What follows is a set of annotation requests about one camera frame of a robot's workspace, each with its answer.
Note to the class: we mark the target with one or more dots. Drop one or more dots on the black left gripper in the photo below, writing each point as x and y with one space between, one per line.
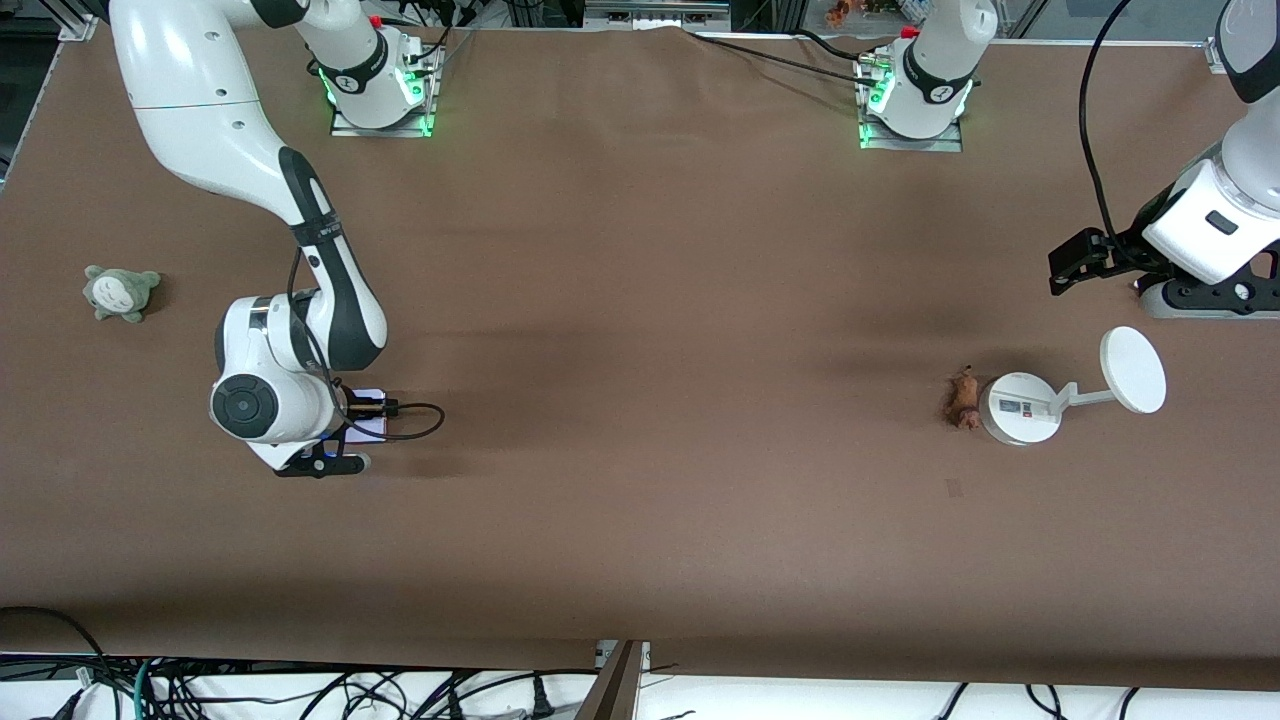
1122 250

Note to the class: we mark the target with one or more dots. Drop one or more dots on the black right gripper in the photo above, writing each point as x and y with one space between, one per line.
351 397

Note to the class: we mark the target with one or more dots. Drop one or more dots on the lavender small card box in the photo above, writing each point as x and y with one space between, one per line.
372 428

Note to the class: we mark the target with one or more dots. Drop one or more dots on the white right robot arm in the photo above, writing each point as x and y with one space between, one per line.
250 405

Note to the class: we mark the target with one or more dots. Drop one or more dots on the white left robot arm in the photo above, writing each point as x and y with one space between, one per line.
940 60

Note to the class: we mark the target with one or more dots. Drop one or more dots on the white round desk lamp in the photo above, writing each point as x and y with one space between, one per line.
1020 410

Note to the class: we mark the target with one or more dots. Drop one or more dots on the grey green plush toy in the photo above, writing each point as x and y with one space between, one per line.
120 293

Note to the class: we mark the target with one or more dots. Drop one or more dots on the brown table cover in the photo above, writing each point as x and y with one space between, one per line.
640 520

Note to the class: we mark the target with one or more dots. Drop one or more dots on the black power plug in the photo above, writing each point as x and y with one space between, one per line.
543 702

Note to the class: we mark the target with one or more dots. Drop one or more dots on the small orange toy figures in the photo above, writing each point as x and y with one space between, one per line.
838 12

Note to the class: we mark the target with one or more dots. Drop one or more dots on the aluminium profile beam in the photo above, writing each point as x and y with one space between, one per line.
612 690

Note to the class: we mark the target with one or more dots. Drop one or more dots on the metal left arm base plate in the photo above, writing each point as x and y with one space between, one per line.
905 145

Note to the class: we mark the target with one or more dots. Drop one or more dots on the metal corner bracket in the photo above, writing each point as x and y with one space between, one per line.
1212 58
80 28

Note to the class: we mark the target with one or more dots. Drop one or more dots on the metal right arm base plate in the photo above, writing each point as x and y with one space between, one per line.
400 127

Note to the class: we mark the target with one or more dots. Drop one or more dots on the aluminium frame rail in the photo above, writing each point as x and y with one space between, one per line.
655 15

